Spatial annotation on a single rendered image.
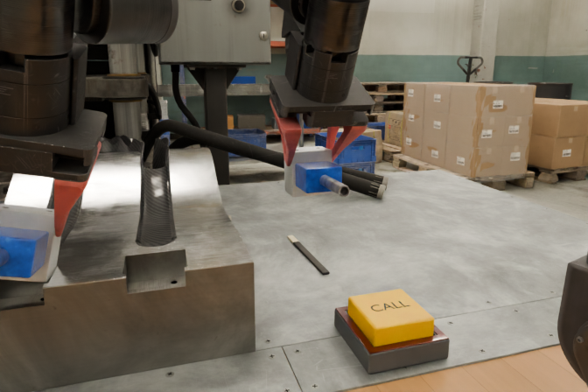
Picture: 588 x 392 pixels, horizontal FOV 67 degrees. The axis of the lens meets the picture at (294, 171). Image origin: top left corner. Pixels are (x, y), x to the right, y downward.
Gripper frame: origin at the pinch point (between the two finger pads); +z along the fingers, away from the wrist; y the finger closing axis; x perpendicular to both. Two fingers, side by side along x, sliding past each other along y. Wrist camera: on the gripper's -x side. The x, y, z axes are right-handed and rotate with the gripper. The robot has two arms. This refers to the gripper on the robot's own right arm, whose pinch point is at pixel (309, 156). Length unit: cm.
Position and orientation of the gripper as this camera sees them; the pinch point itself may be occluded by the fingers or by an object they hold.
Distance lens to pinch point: 54.0
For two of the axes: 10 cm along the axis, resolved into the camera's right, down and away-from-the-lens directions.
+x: 2.6, 6.4, -7.2
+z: -1.3, 7.7, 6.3
